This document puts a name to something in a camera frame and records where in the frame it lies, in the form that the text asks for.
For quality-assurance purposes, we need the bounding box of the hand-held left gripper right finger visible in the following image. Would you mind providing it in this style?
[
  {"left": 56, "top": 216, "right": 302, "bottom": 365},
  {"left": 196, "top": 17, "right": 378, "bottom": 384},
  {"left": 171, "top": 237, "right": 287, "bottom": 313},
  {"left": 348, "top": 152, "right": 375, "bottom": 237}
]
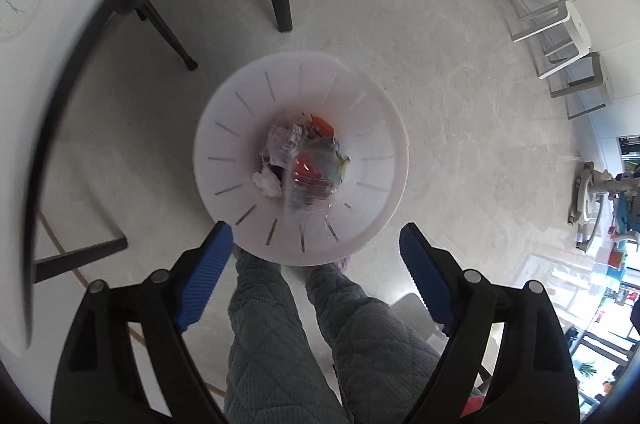
[{"left": 399, "top": 223, "right": 581, "bottom": 424}]

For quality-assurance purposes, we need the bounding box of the person's leg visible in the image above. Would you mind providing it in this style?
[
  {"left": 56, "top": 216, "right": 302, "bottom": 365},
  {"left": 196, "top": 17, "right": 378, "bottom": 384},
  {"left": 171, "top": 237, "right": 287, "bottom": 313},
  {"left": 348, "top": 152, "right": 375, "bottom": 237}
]
[
  {"left": 223, "top": 249, "right": 351, "bottom": 424},
  {"left": 305, "top": 261, "right": 441, "bottom": 424}
]

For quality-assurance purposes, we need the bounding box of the person's right leg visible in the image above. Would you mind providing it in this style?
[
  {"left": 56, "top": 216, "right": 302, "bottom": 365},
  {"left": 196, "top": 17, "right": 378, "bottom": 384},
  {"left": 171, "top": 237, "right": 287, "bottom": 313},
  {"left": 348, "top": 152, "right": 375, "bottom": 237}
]
[{"left": 305, "top": 261, "right": 441, "bottom": 424}]

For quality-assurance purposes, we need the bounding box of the grey seat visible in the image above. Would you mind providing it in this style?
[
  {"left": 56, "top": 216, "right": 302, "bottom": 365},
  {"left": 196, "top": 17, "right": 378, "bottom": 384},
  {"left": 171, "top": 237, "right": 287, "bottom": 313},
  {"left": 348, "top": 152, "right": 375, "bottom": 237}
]
[{"left": 390, "top": 293, "right": 446, "bottom": 340}]

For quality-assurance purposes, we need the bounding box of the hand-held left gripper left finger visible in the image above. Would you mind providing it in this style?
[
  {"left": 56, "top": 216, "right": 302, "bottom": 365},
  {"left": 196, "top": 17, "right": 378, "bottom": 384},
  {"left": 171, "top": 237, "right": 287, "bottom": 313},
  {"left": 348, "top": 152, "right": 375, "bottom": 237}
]
[{"left": 50, "top": 221, "right": 235, "bottom": 424}]

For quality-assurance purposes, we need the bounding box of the grey and white stool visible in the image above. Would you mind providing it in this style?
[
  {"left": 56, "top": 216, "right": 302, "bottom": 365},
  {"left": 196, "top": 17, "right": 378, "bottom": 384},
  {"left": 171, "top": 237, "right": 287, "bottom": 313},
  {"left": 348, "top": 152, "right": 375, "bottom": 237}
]
[{"left": 547, "top": 52, "right": 611, "bottom": 120}]

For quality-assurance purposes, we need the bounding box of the clear plastic packaging with red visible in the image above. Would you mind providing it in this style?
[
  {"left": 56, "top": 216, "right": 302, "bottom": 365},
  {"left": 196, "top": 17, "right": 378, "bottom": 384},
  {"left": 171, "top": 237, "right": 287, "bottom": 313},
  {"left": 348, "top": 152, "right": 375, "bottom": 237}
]
[{"left": 282, "top": 137, "right": 351, "bottom": 225}]

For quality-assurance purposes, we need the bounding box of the crumpled white tissue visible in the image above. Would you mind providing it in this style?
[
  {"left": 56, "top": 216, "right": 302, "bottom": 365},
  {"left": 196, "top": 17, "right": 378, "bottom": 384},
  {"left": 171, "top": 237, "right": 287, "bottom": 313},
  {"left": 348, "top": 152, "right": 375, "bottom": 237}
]
[{"left": 251, "top": 164, "right": 283, "bottom": 197}]

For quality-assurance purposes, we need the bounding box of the white plastic trash bin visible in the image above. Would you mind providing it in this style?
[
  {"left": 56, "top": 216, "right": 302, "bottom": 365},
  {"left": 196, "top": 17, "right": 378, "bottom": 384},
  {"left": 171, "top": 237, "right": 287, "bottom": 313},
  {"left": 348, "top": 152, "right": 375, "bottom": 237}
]
[{"left": 194, "top": 51, "right": 410, "bottom": 266}]

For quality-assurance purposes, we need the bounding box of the person's left leg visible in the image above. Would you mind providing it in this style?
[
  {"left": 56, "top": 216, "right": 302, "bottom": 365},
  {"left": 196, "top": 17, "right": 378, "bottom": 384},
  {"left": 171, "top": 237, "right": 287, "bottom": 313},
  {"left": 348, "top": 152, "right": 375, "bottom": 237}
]
[{"left": 223, "top": 249, "right": 351, "bottom": 424}]

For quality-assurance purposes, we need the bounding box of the white printed wrapper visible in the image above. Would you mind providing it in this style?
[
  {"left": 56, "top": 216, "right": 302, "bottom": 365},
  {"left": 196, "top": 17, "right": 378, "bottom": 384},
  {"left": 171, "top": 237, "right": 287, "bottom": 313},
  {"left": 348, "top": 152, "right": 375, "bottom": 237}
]
[{"left": 267, "top": 121, "right": 306, "bottom": 167}]

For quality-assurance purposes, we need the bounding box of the red wrapper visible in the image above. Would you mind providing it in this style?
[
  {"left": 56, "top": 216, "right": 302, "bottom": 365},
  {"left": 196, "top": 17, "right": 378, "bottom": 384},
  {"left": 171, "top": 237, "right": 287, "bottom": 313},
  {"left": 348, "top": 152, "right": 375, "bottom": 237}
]
[{"left": 307, "top": 114, "right": 335, "bottom": 137}]

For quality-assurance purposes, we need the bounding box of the white stand base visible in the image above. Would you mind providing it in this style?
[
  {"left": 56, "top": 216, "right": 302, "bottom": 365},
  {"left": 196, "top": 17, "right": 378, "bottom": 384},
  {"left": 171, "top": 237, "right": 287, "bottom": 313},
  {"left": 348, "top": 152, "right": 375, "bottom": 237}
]
[{"left": 567, "top": 161, "right": 616, "bottom": 250}]

